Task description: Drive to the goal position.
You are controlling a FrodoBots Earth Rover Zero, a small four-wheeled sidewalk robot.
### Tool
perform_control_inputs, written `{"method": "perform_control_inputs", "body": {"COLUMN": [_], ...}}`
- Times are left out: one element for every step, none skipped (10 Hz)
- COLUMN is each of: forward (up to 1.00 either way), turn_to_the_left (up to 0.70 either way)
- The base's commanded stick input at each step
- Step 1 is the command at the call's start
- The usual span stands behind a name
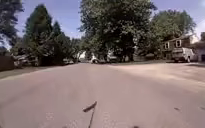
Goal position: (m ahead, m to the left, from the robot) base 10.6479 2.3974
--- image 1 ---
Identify white car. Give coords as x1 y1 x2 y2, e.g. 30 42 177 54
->
89 54 106 65

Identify parked car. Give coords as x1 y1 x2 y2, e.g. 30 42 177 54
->
106 53 120 64

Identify grey asphalt road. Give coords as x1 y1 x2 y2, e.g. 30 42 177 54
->
0 62 205 128

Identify huge leafy tree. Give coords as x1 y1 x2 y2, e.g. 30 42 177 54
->
78 0 158 63

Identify tall conifer tree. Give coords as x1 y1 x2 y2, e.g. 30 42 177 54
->
19 3 75 67

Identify parked vehicle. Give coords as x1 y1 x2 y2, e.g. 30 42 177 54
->
13 54 40 67

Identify broad green tree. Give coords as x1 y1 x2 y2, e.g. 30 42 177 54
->
146 9 197 57

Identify white vehicle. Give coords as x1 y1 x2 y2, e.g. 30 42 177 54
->
171 47 200 64

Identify grass verge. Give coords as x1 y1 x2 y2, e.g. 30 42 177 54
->
0 65 59 82

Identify two-storey brown house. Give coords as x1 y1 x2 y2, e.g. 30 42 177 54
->
161 33 205 63

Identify dark wooden fence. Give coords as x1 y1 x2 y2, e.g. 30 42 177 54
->
0 54 16 74

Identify large dark tree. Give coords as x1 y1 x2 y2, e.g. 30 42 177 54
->
0 0 25 56

